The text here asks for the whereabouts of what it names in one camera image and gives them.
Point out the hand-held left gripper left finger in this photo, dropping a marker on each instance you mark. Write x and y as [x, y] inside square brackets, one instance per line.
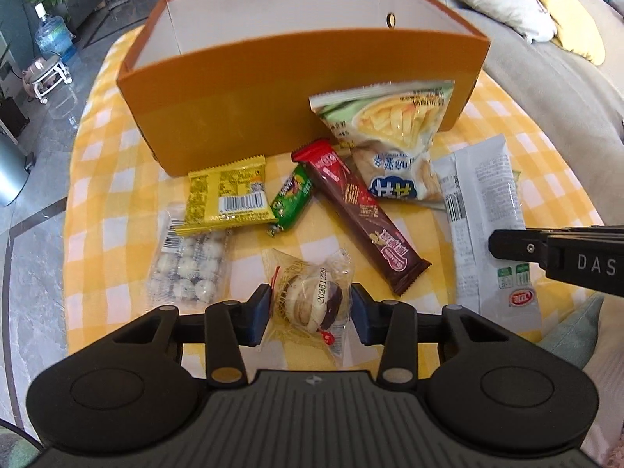
[258, 317]

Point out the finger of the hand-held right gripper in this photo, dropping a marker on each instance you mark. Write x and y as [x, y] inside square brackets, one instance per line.
[516, 246]

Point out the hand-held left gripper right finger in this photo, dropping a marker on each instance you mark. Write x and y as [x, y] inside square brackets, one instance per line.
[363, 317]

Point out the clear-wrapped round pastry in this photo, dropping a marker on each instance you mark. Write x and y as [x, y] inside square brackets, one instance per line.
[307, 297]

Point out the white snack packet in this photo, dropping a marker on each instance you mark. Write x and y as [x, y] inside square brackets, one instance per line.
[482, 190]

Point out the clear pack of white balls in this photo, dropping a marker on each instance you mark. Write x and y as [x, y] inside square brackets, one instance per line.
[190, 263]

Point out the green sausage snack packet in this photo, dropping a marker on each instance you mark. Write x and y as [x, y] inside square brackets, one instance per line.
[290, 200]

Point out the red-brown wafer bar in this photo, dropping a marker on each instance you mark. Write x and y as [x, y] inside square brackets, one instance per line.
[351, 195]

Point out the yellow snack packet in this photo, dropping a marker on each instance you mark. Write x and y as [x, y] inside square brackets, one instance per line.
[224, 190]

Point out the potato fries snack bag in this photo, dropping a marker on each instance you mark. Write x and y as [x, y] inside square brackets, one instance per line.
[390, 122]

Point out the orange cardboard box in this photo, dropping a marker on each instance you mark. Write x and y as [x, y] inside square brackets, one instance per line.
[243, 97]

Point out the teal cushion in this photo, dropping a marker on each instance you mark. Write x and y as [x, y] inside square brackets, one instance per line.
[575, 331]

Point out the pale pink cloth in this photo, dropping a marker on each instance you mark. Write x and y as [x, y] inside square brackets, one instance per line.
[609, 351]

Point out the yellow checked tablecloth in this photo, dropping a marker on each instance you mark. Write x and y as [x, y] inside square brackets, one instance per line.
[122, 234]

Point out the grey sofa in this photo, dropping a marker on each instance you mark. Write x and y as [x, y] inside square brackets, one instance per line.
[560, 87]

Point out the yellow pillow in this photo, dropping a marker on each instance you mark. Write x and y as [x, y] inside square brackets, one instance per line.
[570, 14]

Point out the grey cylindrical bin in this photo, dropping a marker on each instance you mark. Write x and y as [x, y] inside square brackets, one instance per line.
[12, 170]

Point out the white wheeled stool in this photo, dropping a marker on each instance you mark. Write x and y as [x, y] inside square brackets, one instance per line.
[46, 75]

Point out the blue water bottle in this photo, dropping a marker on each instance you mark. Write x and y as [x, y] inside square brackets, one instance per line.
[53, 34]

